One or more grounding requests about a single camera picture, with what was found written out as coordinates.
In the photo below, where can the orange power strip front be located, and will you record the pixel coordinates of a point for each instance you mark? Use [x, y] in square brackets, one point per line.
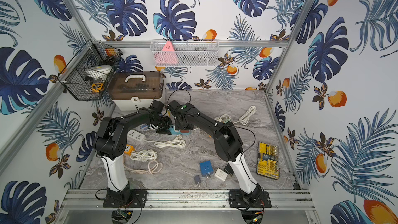
[129, 149]

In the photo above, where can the blue cube socket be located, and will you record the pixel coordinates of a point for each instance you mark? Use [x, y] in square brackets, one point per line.
[206, 169]

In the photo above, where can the white USB socket strip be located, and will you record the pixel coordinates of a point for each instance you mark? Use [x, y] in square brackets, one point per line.
[136, 136]

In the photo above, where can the grey small charger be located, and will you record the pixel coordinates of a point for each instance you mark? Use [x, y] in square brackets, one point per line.
[197, 180]

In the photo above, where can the pink triangle item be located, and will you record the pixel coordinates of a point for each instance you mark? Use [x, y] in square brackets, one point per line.
[167, 56]

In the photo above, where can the black plug adapter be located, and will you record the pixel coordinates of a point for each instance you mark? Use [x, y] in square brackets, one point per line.
[228, 169]

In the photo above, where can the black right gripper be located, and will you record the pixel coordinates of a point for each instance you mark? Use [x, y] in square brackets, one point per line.
[176, 126]

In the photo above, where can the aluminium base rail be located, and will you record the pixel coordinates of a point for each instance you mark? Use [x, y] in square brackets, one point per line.
[197, 200]

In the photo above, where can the black wire basket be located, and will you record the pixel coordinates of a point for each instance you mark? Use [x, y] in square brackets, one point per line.
[87, 76]

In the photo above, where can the blue work glove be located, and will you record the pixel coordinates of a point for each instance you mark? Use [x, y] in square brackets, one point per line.
[144, 127]

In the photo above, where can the brown lid storage box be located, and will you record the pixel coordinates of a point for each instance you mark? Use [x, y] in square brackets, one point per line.
[132, 90]

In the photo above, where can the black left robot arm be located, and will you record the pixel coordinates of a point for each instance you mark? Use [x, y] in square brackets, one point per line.
[111, 139]

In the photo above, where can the white mesh wall shelf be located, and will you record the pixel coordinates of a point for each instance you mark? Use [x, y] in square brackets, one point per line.
[192, 52]

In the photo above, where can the white plug adapter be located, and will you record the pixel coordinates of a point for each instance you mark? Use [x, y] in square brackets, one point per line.
[221, 175]

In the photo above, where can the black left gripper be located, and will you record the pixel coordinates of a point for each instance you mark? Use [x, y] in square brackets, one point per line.
[163, 123]

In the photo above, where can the teal USB socket strip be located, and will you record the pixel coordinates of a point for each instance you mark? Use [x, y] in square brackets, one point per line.
[174, 131]

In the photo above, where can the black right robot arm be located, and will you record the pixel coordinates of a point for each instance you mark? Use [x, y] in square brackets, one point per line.
[227, 141]

